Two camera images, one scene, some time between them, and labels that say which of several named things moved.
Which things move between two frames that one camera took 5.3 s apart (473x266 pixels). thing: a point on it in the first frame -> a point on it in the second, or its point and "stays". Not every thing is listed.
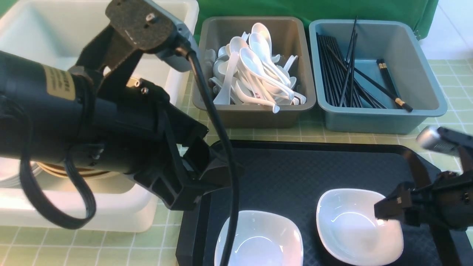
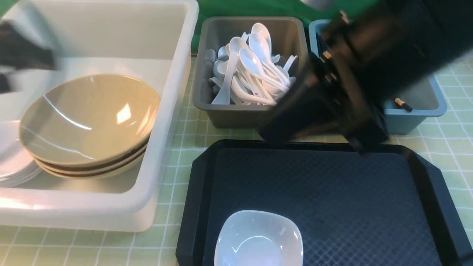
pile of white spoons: (245, 72) stays
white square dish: (261, 238) stays
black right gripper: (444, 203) -> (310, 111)
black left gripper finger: (210, 170) -> (20, 48)
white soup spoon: (255, 65) stays
